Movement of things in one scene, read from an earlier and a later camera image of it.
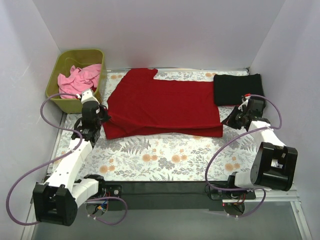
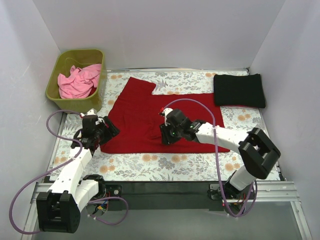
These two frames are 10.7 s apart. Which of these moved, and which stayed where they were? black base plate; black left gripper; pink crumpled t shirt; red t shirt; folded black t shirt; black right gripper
Moved: black left gripper; red t shirt; black right gripper
Stayed: folded black t shirt; pink crumpled t shirt; black base plate
